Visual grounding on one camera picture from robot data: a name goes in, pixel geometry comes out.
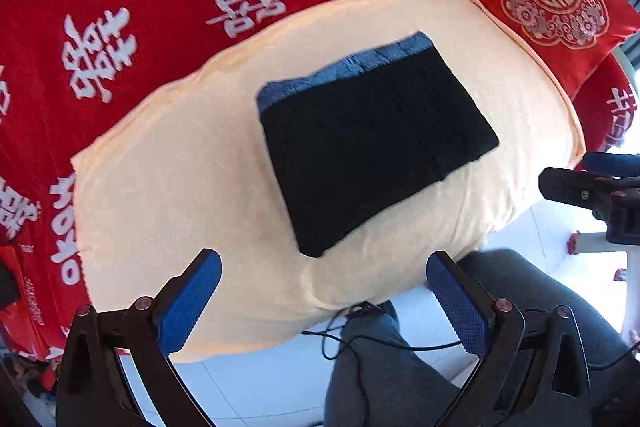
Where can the person's right leg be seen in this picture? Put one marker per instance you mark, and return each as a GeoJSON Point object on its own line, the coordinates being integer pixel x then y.
{"type": "Point", "coordinates": [530, 282]}

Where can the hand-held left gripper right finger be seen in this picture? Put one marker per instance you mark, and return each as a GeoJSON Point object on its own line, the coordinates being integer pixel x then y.
{"type": "Point", "coordinates": [457, 307]}

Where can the person's left leg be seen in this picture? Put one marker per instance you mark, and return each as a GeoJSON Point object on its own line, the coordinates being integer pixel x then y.
{"type": "Point", "coordinates": [380, 387]}

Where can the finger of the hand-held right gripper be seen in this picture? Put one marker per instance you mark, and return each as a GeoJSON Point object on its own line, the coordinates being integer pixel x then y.
{"type": "Point", "coordinates": [570, 187]}
{"type": "Point", "coordinates": [612, 163]}

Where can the red printed blanket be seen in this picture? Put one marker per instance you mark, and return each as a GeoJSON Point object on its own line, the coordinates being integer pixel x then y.
{"type": "Point", "coordinates": [200, 7]}

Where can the red plastic bag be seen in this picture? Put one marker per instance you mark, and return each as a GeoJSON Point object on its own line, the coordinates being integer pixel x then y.
{"type": "Point", "coordinates": [30, 307]}

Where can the black pants with blue waistband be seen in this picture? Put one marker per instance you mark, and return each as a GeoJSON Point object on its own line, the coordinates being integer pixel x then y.
{"type": "Point", "coordinates": [370, 142]}

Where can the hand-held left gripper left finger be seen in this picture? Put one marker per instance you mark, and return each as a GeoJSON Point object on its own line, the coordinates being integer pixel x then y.
{"type": "Point", "coordinates": [190, 307]}

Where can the cream cushion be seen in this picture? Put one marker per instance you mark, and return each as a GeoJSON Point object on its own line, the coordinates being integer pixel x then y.
{"type": "Point", "coordinates": [175, 187]}

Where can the person's leg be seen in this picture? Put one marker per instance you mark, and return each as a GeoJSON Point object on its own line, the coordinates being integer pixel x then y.
{"type": "Point", "coordinates": [380, 387]}
{"type": "Point", "coordinates": [530, 282]}

